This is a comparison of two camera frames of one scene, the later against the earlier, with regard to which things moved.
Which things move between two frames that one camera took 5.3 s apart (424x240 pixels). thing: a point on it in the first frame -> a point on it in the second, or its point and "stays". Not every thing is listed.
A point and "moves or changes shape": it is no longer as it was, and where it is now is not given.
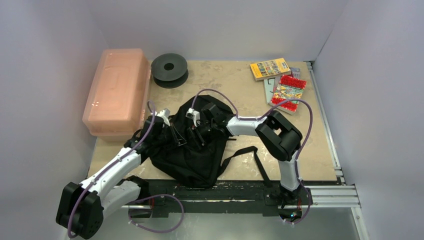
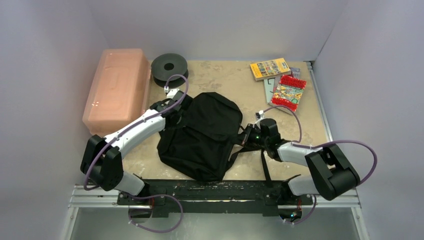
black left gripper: x=179 y=140 -> x=181 y=115
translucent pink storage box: x=117 y=95 stays
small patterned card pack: x=296 y=72 stays
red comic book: x=287 y=87 stays
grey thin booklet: x=269 y=84 stays
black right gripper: x=199 y=129 -> x=247 y=135
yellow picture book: x=269 y=69 stays
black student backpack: x=194 y=150 moves or changes shape
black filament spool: x=169 y=70 stays
